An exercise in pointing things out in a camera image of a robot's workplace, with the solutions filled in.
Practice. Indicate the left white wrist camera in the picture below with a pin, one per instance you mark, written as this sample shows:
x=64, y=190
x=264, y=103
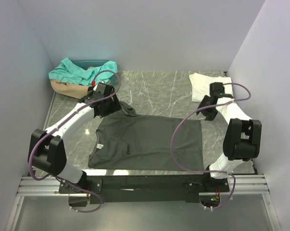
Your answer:
x=103, y=90

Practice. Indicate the folded white t shirt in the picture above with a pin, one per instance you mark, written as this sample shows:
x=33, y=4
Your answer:
x=201, y=85

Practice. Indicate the teal plastic basket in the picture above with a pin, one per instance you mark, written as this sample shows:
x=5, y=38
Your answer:
x=91, y=72

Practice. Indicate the tan t shirt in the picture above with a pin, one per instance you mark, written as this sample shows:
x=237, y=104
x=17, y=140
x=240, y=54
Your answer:
x=70, y=89

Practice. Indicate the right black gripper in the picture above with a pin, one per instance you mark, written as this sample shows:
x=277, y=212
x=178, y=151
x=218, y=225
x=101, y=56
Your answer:
x=209, y=116

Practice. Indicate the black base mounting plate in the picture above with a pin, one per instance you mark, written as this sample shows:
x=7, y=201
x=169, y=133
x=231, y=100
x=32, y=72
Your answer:
x=146, y=188

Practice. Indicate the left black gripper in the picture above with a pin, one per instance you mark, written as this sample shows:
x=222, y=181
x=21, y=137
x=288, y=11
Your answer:
x=115, y=107

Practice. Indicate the teal t shirt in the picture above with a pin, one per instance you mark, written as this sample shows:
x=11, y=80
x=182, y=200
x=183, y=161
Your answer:
x=61, y=72

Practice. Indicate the dark grey t shirt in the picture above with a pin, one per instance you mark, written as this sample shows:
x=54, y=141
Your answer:
x=126, y=140

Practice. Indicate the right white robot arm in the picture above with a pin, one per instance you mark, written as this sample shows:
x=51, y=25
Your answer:
x=241, y=142

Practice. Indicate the aluminium rail frame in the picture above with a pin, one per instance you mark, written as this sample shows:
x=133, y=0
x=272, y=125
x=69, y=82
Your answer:
x=246, y=184

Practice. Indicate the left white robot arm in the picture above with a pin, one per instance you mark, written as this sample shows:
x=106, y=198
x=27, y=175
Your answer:
x=47, y=156

